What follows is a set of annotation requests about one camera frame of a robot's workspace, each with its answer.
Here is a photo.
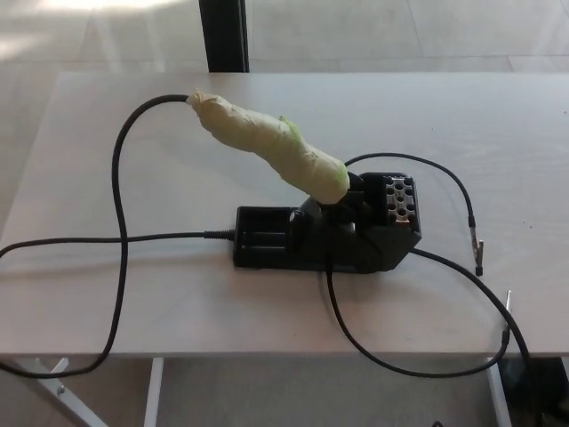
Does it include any long black base cable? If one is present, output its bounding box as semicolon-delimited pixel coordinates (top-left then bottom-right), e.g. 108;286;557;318
411;247;546;427

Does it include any white diagonal table frame brace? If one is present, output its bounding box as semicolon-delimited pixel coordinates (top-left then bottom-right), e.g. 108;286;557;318
0;355;108;427

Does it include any black soldering iron base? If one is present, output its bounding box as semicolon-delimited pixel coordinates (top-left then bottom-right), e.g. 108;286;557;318
230;171;421;273

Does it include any black base power cable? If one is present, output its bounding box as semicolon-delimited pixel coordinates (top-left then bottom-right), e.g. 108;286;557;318
0;229;236;260

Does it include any tape-wrapped soldering iron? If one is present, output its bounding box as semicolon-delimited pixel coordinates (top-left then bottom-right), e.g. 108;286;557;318
186;87;364;210

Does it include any black vertical pillar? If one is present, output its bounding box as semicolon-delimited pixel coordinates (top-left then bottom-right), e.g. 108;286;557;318
198;0;251;74

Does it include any white table leg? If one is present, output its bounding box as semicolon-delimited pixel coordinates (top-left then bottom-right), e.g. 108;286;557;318
486;355;513;427
142;357;164;427

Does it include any thin black alligator clip cable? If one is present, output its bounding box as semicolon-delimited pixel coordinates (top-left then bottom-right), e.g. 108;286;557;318
342;152;486;276

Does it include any black probe cable with pin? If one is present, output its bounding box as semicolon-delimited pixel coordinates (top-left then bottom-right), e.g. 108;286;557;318
323;248;513;379

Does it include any thick black soldering iron cable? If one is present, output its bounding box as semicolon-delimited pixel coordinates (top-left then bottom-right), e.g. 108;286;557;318
0;93;192;382

